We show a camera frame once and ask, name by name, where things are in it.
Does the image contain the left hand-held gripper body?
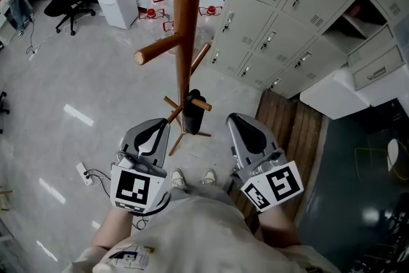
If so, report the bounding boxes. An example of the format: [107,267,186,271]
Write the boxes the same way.
[110,118,172,214]

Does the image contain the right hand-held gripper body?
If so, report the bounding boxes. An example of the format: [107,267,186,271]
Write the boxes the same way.
[225,112,305,213]

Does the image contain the wooden coat stand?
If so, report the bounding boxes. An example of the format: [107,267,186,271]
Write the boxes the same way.
[133,0,294,157]

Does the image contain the person's right forearm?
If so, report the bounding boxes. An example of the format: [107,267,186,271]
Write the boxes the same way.
[259,200,302,247]

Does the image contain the person's left forearm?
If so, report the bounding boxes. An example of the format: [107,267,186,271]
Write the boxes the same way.
[90,207,142,251]

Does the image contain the person's left white shoe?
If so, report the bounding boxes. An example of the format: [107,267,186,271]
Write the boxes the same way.
[170,168,188,191]

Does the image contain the person's white shoe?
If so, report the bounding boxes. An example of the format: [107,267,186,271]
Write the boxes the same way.
[201,168,219,187]
[170,168,188,191]

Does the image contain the wooden pallet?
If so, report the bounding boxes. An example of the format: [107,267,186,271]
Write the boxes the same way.
[235,88,324,234]

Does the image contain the person's right white shoe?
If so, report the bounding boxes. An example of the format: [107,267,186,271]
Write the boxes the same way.
[201,168,219,187]

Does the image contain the person's grey trousers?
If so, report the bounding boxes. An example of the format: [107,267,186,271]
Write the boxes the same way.
[165,183,239,207]

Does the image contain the white blue badge card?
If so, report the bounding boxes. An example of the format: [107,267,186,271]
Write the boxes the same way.
[107,244,155,271]

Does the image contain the person's beige shirt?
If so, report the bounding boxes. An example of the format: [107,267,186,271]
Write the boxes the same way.
[61,193,341,273]

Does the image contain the white foam box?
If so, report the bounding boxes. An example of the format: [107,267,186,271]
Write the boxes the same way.
[299,64,409,121]

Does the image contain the grey metal locker cabinet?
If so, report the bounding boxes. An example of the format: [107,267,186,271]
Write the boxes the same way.
[208,0,409,99]

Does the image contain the white round object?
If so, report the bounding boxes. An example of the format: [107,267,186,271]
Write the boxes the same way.
[387,138,409,177]

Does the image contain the grey drawer unit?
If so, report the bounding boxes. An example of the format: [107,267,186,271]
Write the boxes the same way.
[346,25,407,91]

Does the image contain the black floor cables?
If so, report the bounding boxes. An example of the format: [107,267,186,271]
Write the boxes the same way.
[83,168,113,199]

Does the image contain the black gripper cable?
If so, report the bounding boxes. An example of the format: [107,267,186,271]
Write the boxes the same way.
[131,191,172,231]

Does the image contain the yellow-green wire frame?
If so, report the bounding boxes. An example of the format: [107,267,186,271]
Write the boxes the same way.
[353,146,409,183]

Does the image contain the white power strip with cable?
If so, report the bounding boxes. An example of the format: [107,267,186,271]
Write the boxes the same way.
[24,17,44,62]

